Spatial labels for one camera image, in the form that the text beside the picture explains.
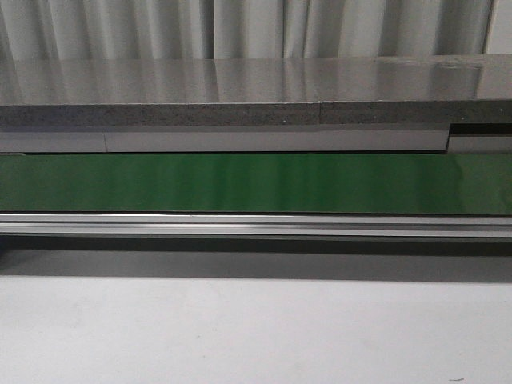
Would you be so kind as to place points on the grey cabinet panel left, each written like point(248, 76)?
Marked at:
point(421, 137)

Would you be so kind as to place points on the grey cabinet panel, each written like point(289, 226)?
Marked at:
point(421, 137)
point(480, 138)

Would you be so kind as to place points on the dark green conveyor belt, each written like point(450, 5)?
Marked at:
point(465, 184)

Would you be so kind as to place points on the grey cabinet panel right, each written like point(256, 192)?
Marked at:
point(480, 138)

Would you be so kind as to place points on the grey stone countertop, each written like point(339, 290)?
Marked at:
point(256, 92)

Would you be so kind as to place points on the white pleated curtain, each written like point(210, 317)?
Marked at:
point(251, 29)

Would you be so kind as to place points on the aluminium conveyor front rail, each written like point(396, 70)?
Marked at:
point(340, 225)

